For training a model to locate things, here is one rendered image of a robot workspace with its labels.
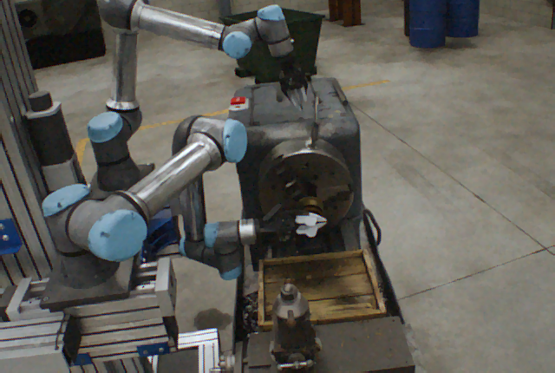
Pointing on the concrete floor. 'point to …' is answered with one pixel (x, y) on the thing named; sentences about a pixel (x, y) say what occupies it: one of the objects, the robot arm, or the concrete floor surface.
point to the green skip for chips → (306, 48)
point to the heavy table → (352, 8)
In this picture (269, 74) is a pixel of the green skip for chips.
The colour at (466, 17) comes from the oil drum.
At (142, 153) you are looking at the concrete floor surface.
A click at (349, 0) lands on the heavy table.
